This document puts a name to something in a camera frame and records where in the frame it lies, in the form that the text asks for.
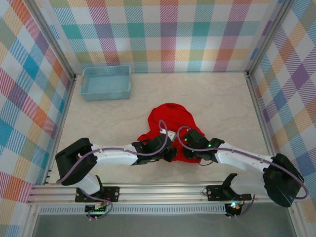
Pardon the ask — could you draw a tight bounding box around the aluminium table side rail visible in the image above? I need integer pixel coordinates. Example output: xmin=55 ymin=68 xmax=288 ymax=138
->
xmin=244 ymin=71 xmax=284 ymax=183
xmin=43 ymin=74 xmax=78 ymax=186

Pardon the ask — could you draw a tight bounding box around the red t-shirt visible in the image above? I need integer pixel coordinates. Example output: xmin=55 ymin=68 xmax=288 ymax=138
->
xmin=137 ymin=103 xmax=205 ymax=164

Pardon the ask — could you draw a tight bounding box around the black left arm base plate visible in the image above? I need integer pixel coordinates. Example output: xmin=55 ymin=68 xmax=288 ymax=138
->
xmin=75 ymin=186 xmax=120 ymax=203

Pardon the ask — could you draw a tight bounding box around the aluminium frame post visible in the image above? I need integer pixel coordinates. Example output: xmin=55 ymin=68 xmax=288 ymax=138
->
xmin=24 ymin=0 xmax=78 ymax=80
xmin=245 ymin=0 xmax=296 ymax=75

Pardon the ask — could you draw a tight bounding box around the light blue plastic basket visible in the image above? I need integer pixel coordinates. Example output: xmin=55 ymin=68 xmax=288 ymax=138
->
xmin=79 ymin=65 xmax=132 ymax=102

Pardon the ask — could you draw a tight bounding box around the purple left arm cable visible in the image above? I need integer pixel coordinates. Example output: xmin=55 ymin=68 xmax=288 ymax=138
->
xmin=56 ymin=119 xmax=173 ymax=220

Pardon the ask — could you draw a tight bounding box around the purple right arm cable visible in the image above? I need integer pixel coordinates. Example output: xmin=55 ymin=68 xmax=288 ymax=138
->
xmin=177 ymin=125 xmax=309 ymax=219

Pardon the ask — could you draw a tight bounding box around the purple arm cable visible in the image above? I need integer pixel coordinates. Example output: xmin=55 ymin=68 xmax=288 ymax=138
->
xmin=177 ymin=125 xmax=309 ymax=219
xmin=56 ymin=119 xmax=173 ymax=220

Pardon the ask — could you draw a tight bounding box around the aluminium mounting rail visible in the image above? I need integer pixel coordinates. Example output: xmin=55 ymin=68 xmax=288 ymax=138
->
xmin=27 ymin=182 xmax=299 ymax=205

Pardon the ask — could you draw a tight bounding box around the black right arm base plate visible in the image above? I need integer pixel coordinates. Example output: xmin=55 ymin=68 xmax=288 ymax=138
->
xmin=206 ymin=184 xmax=252 ymax=201

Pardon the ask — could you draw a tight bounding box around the slotted grey cable duct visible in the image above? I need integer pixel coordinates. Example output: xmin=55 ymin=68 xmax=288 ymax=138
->
xmin=39 ymin=204 xmax=227 ymax=215

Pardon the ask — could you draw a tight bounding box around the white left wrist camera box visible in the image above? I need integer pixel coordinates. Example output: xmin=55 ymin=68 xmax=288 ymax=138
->
xmin=159 ymin=130 xmax=178 ymax=142

